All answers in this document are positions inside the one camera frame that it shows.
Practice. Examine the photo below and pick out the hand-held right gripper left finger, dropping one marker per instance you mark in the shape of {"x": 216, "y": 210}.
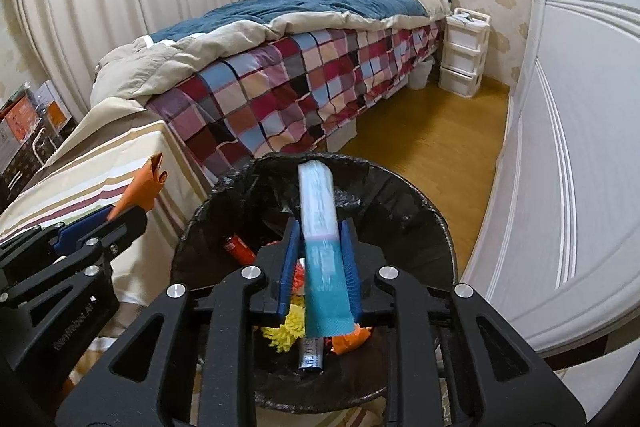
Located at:
{"x": 287, "y": 267}

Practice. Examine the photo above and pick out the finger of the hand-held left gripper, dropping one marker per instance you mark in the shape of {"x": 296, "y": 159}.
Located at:
{"x": 125, "y": 227}
{"x": 82, "y": 229}

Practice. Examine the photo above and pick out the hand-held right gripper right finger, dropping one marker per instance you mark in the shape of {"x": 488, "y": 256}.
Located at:
{"x": 350, "y": 267}

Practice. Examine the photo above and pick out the teal and white packet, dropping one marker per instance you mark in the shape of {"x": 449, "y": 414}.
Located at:
{"x": 325, "y": 267}

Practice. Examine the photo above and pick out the orange plastic bag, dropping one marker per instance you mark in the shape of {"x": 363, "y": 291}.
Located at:
{"x": 147, "y": 187}

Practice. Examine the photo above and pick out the red small bottle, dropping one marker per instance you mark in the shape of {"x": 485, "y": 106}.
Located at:
{"x": 239, "y": 249}

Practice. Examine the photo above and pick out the yellow foam mesh net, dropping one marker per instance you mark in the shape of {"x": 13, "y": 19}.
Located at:
{"x": 285, "y": 332}

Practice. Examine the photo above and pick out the bin with black bag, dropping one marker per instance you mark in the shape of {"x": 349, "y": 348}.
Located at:
{"x": 400, "y": 217}

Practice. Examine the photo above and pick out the striped tablecloth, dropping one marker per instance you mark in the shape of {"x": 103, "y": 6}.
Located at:
{"x": 75, "y": 167}

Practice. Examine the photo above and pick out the cardboard box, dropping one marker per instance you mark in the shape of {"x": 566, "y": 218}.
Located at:
{"x": 17, "y": 132}

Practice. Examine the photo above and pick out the white and orange box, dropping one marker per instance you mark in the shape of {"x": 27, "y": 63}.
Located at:
{"x": 52, "y": 104}

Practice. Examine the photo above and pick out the checkered bed sheet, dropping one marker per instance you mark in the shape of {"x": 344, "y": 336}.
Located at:
{"x": 300, "y": 82}

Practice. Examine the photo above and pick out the white bucket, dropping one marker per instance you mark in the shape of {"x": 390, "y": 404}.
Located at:
{"x": 421, "y": 74}

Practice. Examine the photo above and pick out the white plastic drawer unit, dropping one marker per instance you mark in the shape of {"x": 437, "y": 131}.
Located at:
{"x": 462, "y": 57}

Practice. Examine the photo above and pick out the white door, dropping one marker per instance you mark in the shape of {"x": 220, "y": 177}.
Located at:
{"x": 575, "y": 157}

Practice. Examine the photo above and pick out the bed with plaid sheet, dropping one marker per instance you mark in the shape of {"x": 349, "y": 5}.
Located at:
{"x": 300, "y": 7}

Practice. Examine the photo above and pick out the white papers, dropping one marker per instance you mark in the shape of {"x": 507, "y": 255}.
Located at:
{"x": 470, "y": 16}

